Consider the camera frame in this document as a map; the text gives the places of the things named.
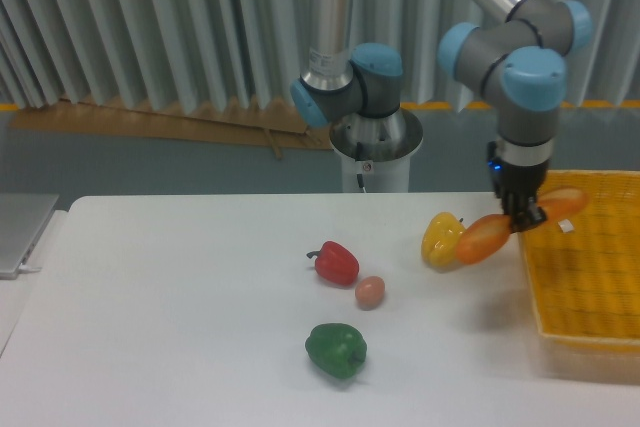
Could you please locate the white paper label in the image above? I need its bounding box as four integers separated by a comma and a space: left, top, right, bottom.
558, 219, 575, 233

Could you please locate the grey pleated curtain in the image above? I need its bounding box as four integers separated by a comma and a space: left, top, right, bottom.
1, 0, 639, 114

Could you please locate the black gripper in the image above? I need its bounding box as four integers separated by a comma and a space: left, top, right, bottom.
487, 141, 549, 233

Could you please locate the red toy bell pepper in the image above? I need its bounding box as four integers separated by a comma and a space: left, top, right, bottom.
306, 241, 360, 286

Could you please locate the yellow toy bell pepper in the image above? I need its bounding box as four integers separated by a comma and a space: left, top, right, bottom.
421, 212, 466, 268

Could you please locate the green toy bell pepper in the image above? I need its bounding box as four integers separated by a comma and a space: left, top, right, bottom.
305, 323, 368, 380

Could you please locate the brown cardboard sheet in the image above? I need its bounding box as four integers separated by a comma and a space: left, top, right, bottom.
10, 99, 330, 159

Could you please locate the silver laptop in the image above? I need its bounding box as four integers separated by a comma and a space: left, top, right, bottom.
1, 193, 59, 280

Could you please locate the brown toy egg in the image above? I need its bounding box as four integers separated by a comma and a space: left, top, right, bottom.
355, 276, 386, 310

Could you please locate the yellow woven basket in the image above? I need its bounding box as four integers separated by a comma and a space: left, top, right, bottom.
519, 170, 639, 352

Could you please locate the orange toy baguette bread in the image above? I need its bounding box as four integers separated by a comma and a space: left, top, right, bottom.
455, 187, 589, 265

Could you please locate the white charger cable plug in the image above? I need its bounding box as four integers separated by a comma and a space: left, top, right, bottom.
18, 265, 42, 274

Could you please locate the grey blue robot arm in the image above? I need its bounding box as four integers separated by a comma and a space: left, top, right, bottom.
290, 0, 592, 232

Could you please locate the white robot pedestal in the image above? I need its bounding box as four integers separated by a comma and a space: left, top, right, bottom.
329, 108, 423, 193

